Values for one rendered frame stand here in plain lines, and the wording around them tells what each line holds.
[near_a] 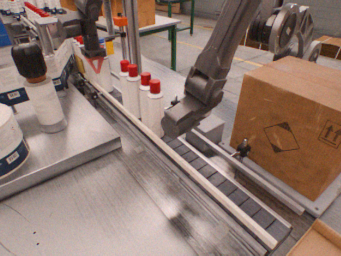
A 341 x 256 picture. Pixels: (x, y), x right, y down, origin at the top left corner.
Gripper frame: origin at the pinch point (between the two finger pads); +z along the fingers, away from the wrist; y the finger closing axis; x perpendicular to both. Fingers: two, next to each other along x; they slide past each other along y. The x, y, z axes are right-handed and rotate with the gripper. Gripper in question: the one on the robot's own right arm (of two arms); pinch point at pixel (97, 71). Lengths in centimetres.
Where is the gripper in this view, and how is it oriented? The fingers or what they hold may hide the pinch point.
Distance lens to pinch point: 97.4
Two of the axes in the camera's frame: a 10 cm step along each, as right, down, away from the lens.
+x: 7.9, -3.8, 4.7
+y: 6.1, 4.8, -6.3
